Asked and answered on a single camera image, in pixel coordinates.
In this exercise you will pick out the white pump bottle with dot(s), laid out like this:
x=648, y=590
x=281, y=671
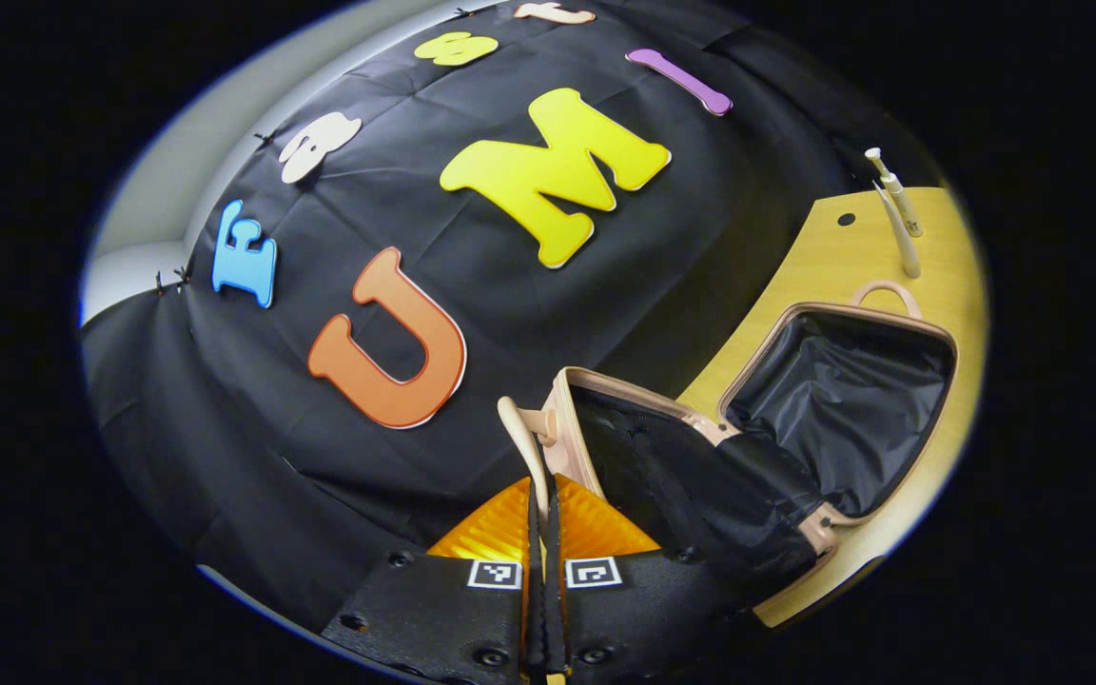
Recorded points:
x=901, y=205

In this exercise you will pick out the white cream tube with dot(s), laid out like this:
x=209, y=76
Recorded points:
x=903, y=252

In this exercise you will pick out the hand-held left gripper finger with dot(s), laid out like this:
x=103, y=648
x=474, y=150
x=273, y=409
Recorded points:
x=534, y=571
x=556, y=609

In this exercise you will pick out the pink suitcase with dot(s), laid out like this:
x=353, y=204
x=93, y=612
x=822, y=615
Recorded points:
x=843, y=400

